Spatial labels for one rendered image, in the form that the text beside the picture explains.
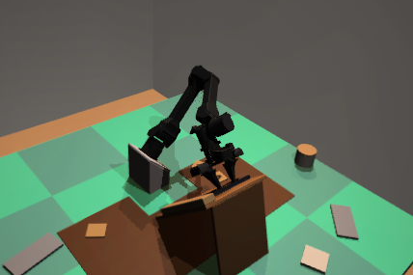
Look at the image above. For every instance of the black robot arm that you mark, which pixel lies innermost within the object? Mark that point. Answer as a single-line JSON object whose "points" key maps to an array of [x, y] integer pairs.
{"points": [[212, 125]]}

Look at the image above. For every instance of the dark grey cylinder with orange top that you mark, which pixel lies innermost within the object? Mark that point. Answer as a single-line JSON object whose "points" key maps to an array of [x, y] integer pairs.
{"points": [[305, 155]]}

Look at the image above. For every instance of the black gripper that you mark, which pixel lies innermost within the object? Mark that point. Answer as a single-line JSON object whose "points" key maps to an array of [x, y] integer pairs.
{"points": [[205, 169]]}

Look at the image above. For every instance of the grey flat bar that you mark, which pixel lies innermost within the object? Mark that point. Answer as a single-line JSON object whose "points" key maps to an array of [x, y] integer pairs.
{"points": [[37, 252], [344, 221]]}

